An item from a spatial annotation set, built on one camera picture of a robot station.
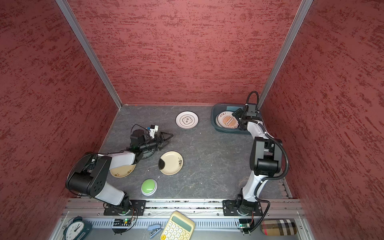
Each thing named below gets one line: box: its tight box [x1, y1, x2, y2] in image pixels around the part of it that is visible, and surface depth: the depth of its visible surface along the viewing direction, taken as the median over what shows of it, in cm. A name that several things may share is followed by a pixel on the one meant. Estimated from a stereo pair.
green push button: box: [141, 179, 158, 196], surface depth 81 cm
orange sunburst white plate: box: [215, 111, 239, 129], surface depth 109 cm
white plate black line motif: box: [175, 111, 199, 130], surface depth 113 cm
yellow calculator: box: [160, 210, 196, 240], surface depth 68 cm
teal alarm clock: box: [63, 215, 93, 240], surface depth 67 cm
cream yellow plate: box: [160, 150, 184, 176], surface depth 92 cm
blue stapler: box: [147, 224, 162, 239], surface depth 69 cm
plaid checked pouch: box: [261, 218, 297, 236], surface depth 68 cm
